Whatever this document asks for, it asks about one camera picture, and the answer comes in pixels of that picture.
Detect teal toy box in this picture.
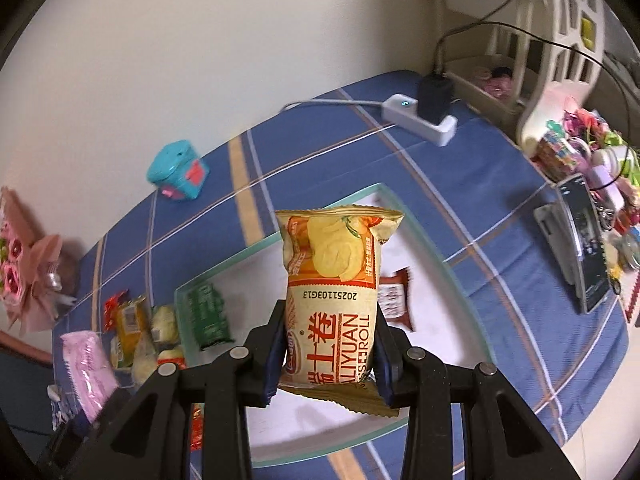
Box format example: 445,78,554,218
146,140,211,203

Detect white power strip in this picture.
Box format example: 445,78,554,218
381,94,458,147

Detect pink snack packet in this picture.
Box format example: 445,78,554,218
60,331,118,423

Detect yellow cake packet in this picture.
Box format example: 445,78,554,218
111,296,151,368

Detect grey phone stand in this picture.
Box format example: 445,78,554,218
534,204,581,286

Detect white tray with green rim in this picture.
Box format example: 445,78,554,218
174,183,496,468

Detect black smartphone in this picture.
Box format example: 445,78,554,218
557,174,616,313

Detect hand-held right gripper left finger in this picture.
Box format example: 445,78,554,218
37,299,291,480

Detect orange cheese roll snack bag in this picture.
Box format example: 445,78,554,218
275,205,405,418

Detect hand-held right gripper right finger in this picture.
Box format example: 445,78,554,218
372,305,601,480

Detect pink flower bouquet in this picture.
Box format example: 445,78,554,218
0,186,78,333

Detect black charger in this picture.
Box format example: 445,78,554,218
417,74,453,123

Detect red white snack packet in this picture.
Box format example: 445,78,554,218
157,345,187,368

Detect round cracker green packet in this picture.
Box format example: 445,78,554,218
150,305,180,346

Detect brown snack packet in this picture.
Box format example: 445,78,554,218
376,267,417,332

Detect pile of colourful toys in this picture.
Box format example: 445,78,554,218
532,105,640,326

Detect white blue packet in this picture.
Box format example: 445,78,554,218
47,384,76,431

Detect pink hair accessories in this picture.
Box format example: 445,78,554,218
472,65,516,98

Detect white power strip cable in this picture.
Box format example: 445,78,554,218
282,99,386,111

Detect beige cutout shelf rack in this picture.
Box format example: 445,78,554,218
430,0,608,148

